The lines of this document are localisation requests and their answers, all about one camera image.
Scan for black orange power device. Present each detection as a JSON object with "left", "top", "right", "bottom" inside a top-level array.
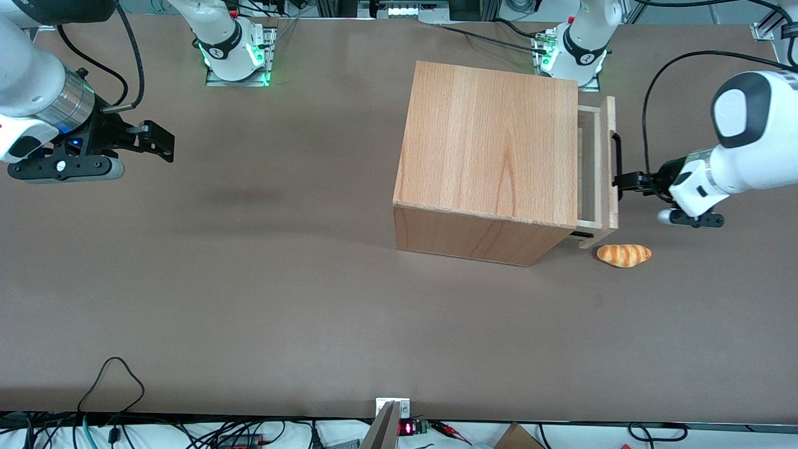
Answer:
[{"left": 215, "top": 433, "right": 262, "bottom": 449}]

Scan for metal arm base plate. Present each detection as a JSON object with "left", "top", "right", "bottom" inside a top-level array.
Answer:
[
  {"left": 532, "top": 31, "right": 602, "bottom": 93},
  {"left": 206, "top": 27, "right": 277, "bottom": 87}
]

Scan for small metal bracket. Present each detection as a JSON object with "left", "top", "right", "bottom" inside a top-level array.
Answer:
[{"left": 375, "top": 398, "right": 411, "bottom": 420}]

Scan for toy bread roll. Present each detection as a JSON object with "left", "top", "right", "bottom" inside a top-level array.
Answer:
[{"left": 596, "top": 243, "right": 653, "bottom": 269}]

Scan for grey device with lights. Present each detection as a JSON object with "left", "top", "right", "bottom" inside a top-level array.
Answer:
[{"left": 358, "top": 0, "right": 449, "bottom": 19}]

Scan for black looped cable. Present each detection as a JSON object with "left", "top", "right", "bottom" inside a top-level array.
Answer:
[{"left": 77, "top": 357, "right": 146, "bottom": 413}]

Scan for black floor cable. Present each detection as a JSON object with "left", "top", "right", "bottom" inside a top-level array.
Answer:
[{"left": 627, "top": 422, "right": 688, "bottom": 443}]

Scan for short black table cable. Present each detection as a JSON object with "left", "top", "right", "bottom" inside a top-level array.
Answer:
[{"left": 494, "top": 19, "right": 546, "bottom": 38}]

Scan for aluminium frame profile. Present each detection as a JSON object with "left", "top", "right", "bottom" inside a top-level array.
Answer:
[{"left": 751, "top": 6, "right": 798, "bottom": 44}]

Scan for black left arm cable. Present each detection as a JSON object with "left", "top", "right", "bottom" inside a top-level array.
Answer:
[{"left": 642, "top": 50, "right": 786, "bottom": 176}]

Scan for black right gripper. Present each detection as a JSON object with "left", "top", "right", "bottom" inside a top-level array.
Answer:
[{"left": 47, "top": 112, "right": 176, "bottom": 165}]

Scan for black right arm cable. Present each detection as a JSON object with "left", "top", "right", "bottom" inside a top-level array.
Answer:
[
  {"left": 57, "top": 25, "right": 129, "bottom": 107},
  {"left": 100, "top": 5, "right": 145, "bottom": 114}
]

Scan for long black table cable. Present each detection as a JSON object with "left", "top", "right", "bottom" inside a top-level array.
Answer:
[{"left": 435, "top": 24, "right": 549, "bottom": 54}]

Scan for red test lead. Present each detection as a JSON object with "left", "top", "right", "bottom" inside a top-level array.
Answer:
[{"left": 430, "top": 421, "right": 473, "bottom": 445}]

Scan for brown cardboard piece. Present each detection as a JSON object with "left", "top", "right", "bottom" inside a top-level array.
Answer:
[{"left": 494, "top": 423, "right": 544, "bottom": 449}]

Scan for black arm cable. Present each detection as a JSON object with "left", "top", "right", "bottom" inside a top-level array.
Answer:
[
  {"left": 642, "top": 50, "right": 786, "bottom": 176},
  {"left": 100, "top": 5, "right": 145, "bottom": 114},
  {"left": 57, "top": 25, "right": 129, "bottom": 107}
]

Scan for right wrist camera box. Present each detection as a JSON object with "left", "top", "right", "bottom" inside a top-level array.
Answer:
[{"left": 7, "top": 156, "right": 125, "bottom": 184}]

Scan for wooden drawer with black handle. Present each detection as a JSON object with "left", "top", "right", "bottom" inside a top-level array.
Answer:
[{"left": 570, "top": 96, "right": 623, "bottom": 249}]

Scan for light wooden drawer cabinet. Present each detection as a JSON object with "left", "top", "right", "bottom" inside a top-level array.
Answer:
[{"left": 393, "top": 60, "right": 579, "bottom": 267}]

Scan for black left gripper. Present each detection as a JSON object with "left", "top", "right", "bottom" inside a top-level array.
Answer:
[{"left": 614, "top": 157, "right": 686, "bottom": 203}]

